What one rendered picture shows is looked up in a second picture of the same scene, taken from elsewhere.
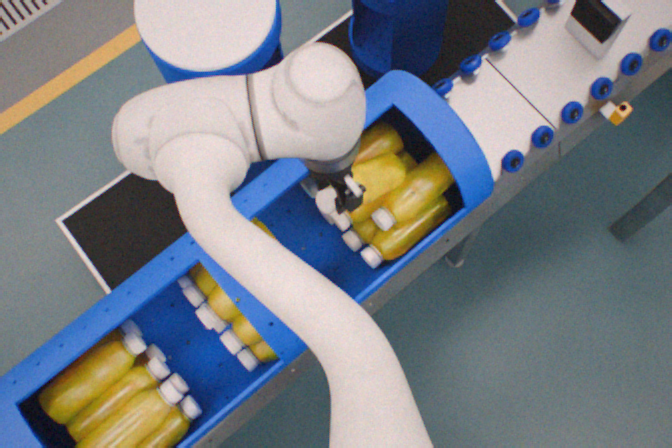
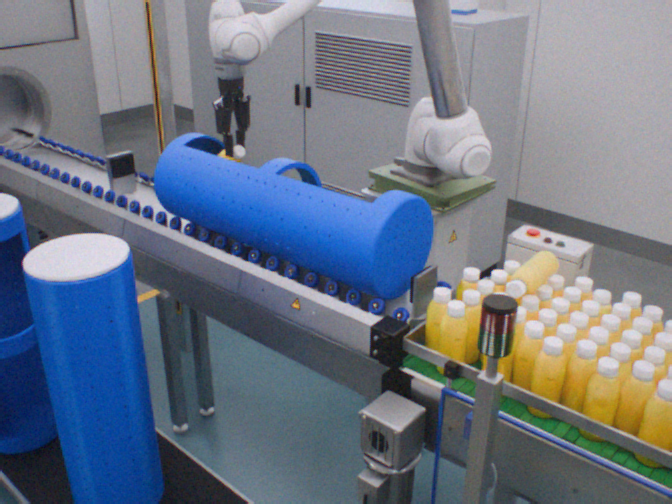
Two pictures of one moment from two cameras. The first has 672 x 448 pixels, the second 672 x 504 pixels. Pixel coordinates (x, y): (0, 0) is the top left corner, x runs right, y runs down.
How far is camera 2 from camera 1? 2.24 m
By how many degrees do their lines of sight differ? 70
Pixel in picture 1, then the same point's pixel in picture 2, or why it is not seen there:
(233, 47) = (114, 242)
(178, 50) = (112, 259)
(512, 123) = not seen: hidden behind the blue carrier
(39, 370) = (351, 204)
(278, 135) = not seen: hidden behind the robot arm
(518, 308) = (242, 382)
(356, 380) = not seen: outside the picture
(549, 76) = (143, 199)
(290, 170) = (220, 164)
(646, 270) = (214, 339)
